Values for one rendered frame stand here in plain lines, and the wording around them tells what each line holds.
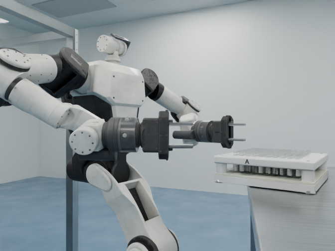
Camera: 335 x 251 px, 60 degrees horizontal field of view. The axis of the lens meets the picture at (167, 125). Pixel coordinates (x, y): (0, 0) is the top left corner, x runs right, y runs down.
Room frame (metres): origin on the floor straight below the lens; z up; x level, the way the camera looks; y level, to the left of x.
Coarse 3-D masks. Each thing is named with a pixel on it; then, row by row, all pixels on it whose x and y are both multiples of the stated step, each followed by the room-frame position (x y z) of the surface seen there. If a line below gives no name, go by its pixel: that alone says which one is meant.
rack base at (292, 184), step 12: (228, 168) 0.86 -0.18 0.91; (228, 180) 0.76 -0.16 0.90; (240, 180) 0.74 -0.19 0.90; (252, 180) 0.72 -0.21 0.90; (264, 180) 0.70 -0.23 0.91; (276, 180) 0.69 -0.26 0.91; (288, 180) 0.67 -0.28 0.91; (300, 180) 0.67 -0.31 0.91; (324, 180) 0.77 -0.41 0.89; (312, 192) 0.64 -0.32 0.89
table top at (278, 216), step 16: (256, 192) 0.66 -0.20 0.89; (272, 192) 0.66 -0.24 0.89; (288, 192) 0.66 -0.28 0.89; (320, 192) 0.66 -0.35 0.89; (256, 208) 0.53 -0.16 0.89; (272, 208) 0.53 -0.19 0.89; (288, 208) 0.53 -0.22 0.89; (304, 208) 0.53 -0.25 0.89; (320, 208) 0.53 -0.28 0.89; (256, 224) 0.45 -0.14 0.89; (272, 224) 0.45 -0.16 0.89; (288, 224) 0.45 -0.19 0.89; (304, 224) 0.45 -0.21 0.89; (320, 224) 0.45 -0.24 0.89; (256, 240) 0.42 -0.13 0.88; (272, 240) 0.39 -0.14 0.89; (288, 240) 0.39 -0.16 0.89; (304, 240) 0.39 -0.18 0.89; (320, 240) 0.39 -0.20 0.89
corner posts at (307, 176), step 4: (216, 164) 0.78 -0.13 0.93; (220, 164) 0.77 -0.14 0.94; (224, 164) 0.77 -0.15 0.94; (324, 164) 0.82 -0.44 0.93; (216, 168) 0.78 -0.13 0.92; (220, 168) 0.77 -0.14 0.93; (224, 168) 0.77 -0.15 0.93; (320, 168) 0.83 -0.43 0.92; (324, 168) 0.82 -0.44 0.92; (220, 172) 0.77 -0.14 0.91; (224, 172) 0.77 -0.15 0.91; (304, 172) 0.65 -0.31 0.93; (308, 172) 0.65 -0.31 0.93; (312, 172) 0.65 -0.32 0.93; (304, 176) 0.65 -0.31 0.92; (308, 176) 0.65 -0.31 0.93; (312, 176) 0.65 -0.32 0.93; (304, 180) 0.65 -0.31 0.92; (308, 180) 0.65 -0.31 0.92; (312, 180) 0.65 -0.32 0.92
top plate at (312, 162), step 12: (216, 156) 0.78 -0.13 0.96; (228, 156) 0.76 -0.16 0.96; (240, 156) 0.75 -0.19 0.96; (252, 156) 0.75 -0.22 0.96; (264, 156) 0.75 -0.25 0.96; (312, 156) 0.75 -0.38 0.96; (324, 156) 0.77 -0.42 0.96; (288, 168) 0.67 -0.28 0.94; (300, 168) 0.66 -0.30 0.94; (312, 168) 0.64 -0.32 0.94
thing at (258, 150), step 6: (246, 150) 0.82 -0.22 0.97; (252, 150) 0.83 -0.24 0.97; (258, 150) 0.82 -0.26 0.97; (264, 150) 0.82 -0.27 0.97; (270, 150) 0.83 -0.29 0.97; (276, 150) 0.83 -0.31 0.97; (282, 150) 0.84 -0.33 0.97; (288, 150) 0.82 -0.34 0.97; (294, 150) 0.82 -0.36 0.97; (300, 150) 0.82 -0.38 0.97; (294, 156) 0.73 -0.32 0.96; (258, 168) 0.77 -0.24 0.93; (264, 168) 0.76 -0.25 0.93; (294, 174) 0.73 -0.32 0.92
